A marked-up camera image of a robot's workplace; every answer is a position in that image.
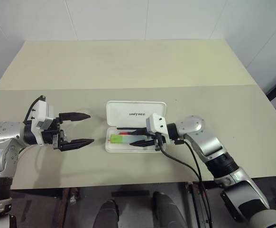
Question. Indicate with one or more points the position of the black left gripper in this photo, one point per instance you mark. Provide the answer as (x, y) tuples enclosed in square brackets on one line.
[(55, 135)]

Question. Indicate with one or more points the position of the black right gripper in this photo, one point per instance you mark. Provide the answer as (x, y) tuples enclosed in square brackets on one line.
[(159, 140)]

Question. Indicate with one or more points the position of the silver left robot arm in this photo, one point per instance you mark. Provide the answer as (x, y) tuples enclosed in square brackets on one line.
[(2, 131)]

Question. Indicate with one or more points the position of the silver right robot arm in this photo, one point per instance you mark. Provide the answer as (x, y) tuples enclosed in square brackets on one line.
[(209, 140)]

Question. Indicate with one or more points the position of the red marker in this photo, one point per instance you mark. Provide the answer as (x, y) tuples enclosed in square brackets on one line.
[(123, 134)]

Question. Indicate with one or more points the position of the white plastic pencil case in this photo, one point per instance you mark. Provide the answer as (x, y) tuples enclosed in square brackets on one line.
[(128, 111)]

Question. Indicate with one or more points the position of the black flat strip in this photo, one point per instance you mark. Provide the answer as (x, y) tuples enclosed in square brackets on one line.
[(129, 193)]

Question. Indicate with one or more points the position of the rusty brown table leg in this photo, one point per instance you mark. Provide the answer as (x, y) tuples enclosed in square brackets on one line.
[(68, 206), (195, 204)]

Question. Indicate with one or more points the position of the dark rounded shape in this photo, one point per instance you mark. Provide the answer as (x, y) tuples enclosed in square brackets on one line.
[(167, 211), (108, 213)]

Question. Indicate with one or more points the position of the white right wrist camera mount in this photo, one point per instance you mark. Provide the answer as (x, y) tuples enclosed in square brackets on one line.
[(157, 123)]

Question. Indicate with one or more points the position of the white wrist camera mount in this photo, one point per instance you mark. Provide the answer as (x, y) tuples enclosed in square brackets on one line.
[(157, 123), (41, 111)]

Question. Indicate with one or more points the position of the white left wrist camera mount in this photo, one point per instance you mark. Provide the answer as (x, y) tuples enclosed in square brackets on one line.
[(41, 111)]

